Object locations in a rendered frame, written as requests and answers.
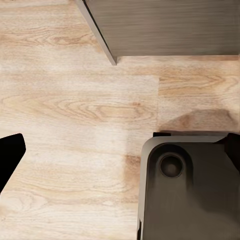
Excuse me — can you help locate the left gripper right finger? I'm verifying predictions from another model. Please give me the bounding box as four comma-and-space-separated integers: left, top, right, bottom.
224, 133, 240, 173

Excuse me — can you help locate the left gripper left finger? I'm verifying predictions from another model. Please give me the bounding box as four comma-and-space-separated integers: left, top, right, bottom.
0, 133, 26, 193

